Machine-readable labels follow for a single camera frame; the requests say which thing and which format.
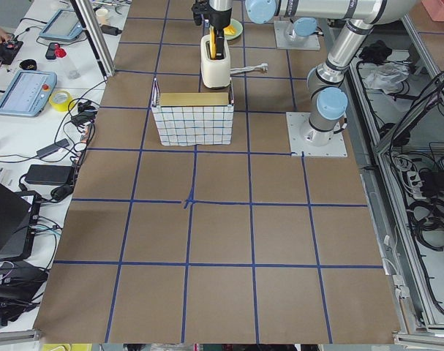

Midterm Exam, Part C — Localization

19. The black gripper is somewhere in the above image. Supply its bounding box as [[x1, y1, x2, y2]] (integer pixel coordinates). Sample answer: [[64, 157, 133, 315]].
[[191, 0, 210, 26]]

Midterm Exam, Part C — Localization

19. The white two-slot toaster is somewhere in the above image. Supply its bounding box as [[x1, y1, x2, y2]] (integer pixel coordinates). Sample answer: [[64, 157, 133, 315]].
[[200, 34, 231, 89]]

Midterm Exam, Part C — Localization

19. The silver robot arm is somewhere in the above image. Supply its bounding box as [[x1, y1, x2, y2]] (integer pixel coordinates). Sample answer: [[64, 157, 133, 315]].
[[300, 19, 373, 147], [191, 0, 419, 29]]

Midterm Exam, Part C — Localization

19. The golden triangular pastry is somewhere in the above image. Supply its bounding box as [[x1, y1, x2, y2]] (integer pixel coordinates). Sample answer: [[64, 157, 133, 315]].
[[223, 24, 236, 37]]

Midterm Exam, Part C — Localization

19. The light green plate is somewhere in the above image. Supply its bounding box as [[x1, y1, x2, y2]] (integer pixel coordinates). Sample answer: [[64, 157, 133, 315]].
[[224, 18, 243, 40]]

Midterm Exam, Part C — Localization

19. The yellow bread slice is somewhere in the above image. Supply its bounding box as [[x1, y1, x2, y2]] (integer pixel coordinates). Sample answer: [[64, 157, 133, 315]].
[[209, 26, 225, 60]]

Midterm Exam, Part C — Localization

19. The blue teach pendant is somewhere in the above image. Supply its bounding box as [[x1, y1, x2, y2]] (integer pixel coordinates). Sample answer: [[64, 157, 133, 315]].
[[39, 9, 83, 42], [0, 70, 57, 117]]

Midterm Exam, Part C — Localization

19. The clear bottle red cap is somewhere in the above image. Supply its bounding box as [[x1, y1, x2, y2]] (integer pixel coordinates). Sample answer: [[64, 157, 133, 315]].
[[54, 45, 80, 80]]

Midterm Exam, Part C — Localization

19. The black phone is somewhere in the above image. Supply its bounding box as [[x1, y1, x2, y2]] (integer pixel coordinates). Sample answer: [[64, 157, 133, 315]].
[[45, 42, 60, 61]]

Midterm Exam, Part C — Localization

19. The yellow tape roll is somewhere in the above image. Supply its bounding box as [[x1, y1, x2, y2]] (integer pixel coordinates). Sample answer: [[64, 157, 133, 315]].
[[48, 90, 75, 112]]

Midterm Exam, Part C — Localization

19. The black power brick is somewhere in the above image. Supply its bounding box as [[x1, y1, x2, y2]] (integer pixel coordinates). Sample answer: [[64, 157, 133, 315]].
[[25, 165, 72, 186]]

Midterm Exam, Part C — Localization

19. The black monitor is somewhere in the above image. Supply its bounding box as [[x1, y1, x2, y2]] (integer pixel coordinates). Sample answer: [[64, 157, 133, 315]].
[[0, 183, 40, 262]]

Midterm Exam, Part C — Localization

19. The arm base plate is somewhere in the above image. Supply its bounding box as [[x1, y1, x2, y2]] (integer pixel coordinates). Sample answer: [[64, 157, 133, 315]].
[[274, 18, 320, 50], [286, 112, 347, 158]]

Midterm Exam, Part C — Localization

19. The white toaster power cord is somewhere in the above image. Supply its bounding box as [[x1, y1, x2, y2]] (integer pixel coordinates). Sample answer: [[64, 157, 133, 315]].
[[230, 62, 271, 75]]

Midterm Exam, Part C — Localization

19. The aluminium frame post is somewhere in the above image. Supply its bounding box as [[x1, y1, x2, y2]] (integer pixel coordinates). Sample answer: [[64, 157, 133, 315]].
[[70, 0, 115, 78]]

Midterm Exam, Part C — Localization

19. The wire grid storage basket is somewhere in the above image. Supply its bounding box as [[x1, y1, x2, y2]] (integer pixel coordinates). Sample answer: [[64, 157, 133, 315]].
[[151, 79, 235, 146]]

